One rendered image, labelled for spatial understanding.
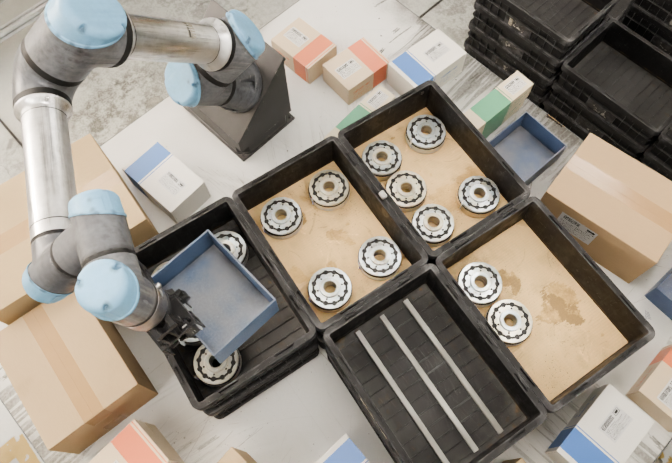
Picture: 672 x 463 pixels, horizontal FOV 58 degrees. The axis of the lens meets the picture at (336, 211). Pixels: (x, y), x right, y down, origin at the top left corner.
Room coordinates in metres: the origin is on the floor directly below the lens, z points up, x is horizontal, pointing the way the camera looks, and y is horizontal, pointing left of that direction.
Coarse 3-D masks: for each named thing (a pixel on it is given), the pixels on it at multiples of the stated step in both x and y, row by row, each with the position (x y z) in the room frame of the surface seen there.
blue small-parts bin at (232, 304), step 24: (216, 240) 0.45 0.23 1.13; (168, 264) 0.40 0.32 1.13; (192, 264) 0.42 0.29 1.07; (216, 264) 0.42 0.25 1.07; (240, 264) 0.39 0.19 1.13; (168, 288) 0.37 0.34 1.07; (192, 288) 0.37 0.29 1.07; (216, 288) 0.37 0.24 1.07; (240, 288) 0.37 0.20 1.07; (264, 288) 0.35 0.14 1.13; (216, 312) 0.32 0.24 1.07; (240, 312) 0.32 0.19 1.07; (264, 312) 0.30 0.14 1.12; (216, 336) 0.27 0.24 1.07; (240, 336) 0.26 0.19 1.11
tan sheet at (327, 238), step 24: (336, 168) 0.76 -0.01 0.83; (288, 192) 0.69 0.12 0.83; (312, 216) 0.62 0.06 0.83; (336, 216) 0.62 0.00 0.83; (360, 216) 0.62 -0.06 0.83; (288, 240) 0.56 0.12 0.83; (312, 240) 0.56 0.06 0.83; (336, 240) 0.55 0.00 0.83; (360, 240) 0.55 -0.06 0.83; (288, 264) 0.50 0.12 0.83; (312, 264) 0.50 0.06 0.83; (336, 264) 0.49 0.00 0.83; (408, 264) 0.48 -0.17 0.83; (360, 288) 0.43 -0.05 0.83; (336, 312) 0.37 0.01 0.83
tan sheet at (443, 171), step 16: (416, 112) 0.92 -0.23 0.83; (400, 128) 0.87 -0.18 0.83; (368, 144) 0.82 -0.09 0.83; (400, 144) 0.82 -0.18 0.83; (448, 144) 0.81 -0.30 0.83; (384, 160) 0.77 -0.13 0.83; (416, 160) 0.77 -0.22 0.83; (432, 160) 0.77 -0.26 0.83; (448, 160) 0.76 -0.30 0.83; (464, 160) 0.76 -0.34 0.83; (432, 176) 0.72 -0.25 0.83; (448, 176) 0.72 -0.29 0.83; (464, 176) 0.72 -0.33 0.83; (432, 192) 0.67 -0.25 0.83; (448, 192) 0.67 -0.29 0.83; (448, 208) 0.63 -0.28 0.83; (496, 208) 0.62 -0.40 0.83; (432, 224) 0.59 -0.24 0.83; (464, 224) 0.58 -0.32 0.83; (448, 240) 0.54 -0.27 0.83
